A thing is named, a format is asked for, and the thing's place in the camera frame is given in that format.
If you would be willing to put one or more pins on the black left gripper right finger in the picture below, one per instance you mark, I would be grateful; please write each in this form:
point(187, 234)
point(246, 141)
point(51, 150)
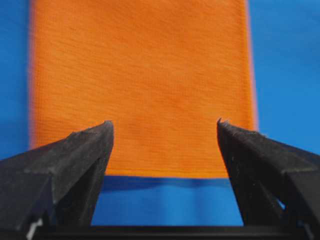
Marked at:
point(276, 186)

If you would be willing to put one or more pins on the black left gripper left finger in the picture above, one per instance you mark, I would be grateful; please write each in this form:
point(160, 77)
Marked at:
point(57, 184)

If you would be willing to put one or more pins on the orange towel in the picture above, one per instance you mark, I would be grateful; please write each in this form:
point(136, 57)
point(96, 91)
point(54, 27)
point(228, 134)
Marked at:
point(163, 71)

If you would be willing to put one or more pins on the blue table cloth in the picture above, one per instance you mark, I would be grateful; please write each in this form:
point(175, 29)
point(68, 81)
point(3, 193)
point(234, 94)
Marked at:
point(285, 52)

